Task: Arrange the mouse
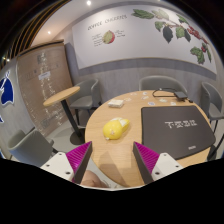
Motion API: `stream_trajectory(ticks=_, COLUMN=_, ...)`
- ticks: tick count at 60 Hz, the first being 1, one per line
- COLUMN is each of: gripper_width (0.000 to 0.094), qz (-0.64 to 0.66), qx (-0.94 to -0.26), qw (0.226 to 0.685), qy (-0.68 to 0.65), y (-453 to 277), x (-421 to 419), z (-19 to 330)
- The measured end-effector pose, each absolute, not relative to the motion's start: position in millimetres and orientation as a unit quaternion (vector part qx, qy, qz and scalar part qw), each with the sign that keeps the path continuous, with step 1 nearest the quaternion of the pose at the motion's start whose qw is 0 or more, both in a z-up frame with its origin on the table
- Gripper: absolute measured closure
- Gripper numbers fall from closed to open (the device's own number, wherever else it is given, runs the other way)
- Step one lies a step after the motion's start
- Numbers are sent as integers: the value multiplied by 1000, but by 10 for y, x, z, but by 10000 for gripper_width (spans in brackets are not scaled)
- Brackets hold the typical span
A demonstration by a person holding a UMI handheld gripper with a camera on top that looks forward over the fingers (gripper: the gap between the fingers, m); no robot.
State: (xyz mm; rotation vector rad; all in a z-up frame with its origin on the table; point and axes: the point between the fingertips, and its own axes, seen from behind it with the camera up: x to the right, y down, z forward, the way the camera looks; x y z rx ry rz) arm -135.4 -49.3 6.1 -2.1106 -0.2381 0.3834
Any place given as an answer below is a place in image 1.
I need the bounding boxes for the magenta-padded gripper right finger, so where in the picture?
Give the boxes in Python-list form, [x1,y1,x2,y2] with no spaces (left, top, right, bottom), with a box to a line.
[132,140,184,185]

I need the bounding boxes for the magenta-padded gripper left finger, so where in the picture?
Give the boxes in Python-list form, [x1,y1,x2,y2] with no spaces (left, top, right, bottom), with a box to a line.
[39,140,94,185]

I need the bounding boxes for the black mouse pad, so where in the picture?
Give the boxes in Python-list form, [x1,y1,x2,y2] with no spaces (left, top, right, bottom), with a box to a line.
[140,105,217,161]

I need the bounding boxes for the grey armchair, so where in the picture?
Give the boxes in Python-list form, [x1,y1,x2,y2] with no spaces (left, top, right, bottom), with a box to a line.
[7,127,57,168]
[67,78,103,130]
[199,81,224,162]
[138,75,189,94]

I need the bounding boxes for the person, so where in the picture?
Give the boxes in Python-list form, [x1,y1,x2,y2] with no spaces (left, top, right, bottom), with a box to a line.
[79,169,110,189]

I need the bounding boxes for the round wooden side table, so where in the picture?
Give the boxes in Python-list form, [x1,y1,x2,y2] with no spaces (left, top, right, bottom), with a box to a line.
[42,85,85,142]

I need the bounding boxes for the black power adapter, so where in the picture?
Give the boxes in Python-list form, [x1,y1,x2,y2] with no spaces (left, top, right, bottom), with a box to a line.
[173,90,189,100]

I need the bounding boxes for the ceiling spot lights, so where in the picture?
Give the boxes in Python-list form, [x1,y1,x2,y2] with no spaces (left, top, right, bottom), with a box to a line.
[1,0,93,63]

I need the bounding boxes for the black cable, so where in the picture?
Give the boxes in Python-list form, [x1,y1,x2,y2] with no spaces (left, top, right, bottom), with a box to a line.
[152,86,195,103]

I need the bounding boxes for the brown wall panel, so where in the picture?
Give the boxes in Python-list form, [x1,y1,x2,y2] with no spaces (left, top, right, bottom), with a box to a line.
[16,41,75,130]

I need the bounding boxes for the blue wall logo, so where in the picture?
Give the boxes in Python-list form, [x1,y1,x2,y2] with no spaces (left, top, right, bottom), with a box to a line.
[0,69,15,108]

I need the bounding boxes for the coffee cherries wall mural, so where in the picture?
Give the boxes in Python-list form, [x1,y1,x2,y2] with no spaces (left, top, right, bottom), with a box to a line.
[71,4,218,75]

